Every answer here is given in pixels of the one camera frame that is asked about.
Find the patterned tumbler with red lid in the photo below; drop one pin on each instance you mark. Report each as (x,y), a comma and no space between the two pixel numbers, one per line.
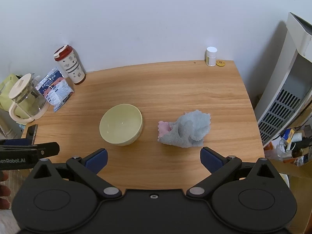
(72,67)

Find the grey and pink cloth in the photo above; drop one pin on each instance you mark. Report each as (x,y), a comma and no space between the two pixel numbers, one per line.
(190,129)

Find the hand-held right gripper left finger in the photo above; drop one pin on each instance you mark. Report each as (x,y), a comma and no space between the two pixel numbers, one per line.
(97,161)

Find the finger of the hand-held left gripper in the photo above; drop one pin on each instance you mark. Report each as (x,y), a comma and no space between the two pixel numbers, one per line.
(36,149)

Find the blue white plastic packet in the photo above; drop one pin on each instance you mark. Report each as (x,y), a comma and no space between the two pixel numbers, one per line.
(59,93)

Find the small yellow round tin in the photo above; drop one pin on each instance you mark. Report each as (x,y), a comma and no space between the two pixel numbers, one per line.
(220,63)

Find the person's left hand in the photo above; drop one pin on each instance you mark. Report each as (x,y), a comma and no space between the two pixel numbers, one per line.
(4,192)

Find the pale yellow bowl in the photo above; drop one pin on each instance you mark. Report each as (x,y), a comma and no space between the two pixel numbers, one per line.
(120,125)

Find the white plastic bag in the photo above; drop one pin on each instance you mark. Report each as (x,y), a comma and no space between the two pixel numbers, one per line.
(282,150)

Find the yellow-green bag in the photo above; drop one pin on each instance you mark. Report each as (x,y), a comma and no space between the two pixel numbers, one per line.
(6,87)

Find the white pill bottle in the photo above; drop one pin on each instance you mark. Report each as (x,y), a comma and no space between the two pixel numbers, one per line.
(211,57)

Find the dark blue foil packet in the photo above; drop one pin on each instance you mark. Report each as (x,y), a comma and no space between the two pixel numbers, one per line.
(50,79)

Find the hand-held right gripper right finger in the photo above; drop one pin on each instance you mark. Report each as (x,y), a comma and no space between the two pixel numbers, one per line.
(209,160)

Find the blue and yellow small box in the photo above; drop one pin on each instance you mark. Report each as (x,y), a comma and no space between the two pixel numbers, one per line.
(288,135)

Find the white tower air purifier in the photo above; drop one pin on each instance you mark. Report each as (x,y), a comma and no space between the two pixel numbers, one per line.
(287,82)

